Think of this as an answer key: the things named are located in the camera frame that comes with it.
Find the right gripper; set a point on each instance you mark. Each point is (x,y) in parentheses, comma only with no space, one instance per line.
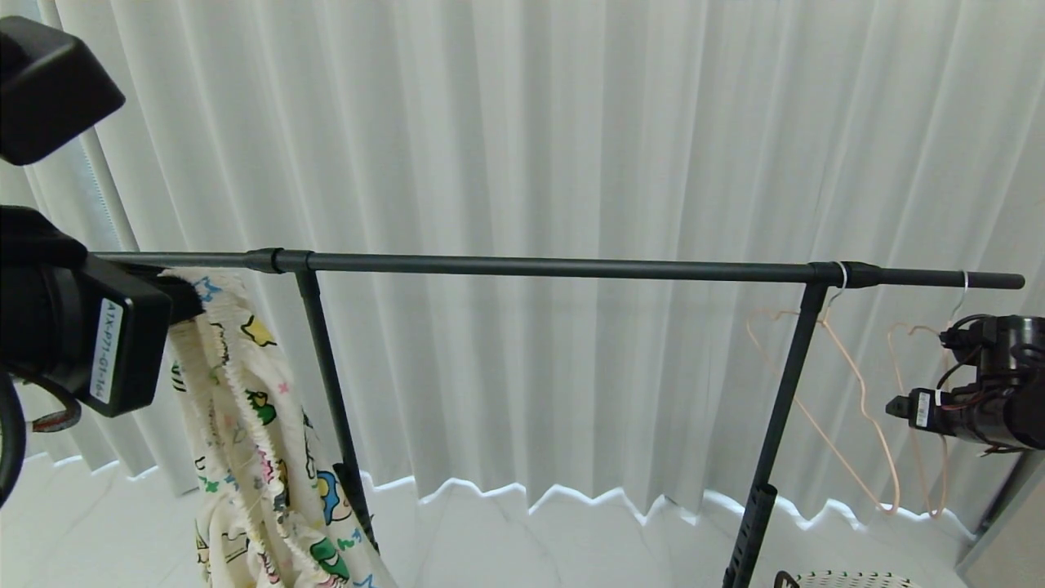
(963,416)

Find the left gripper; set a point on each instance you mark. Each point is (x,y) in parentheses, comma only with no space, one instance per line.
(73,327)

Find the pink clothes hanger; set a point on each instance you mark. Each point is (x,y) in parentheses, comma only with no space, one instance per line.
(863,400)
(944,482)

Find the cream printed garment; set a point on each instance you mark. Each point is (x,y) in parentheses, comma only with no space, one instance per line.
(245,457)

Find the white laundry basket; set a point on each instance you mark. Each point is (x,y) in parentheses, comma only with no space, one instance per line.
(857,581)

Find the black clothes rack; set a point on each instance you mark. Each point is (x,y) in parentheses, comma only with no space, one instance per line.
(531,266)

